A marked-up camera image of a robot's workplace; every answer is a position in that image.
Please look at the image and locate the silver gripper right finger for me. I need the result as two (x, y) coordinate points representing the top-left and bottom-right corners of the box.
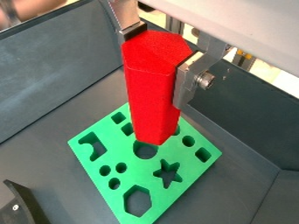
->
(172, 33), (228, 109)

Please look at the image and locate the red hexagonal prism block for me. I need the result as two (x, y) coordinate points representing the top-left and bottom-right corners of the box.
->
(122, 30), (192, 145)

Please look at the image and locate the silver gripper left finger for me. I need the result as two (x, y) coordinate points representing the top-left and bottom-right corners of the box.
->
(107, 0), (147, 44)

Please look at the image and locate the black bracket with screw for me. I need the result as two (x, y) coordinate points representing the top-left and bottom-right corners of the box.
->
(0, 179), (51, 224)

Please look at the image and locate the green shape sorter board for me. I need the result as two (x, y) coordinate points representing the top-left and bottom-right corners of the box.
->
(68, 105), (222, 224)

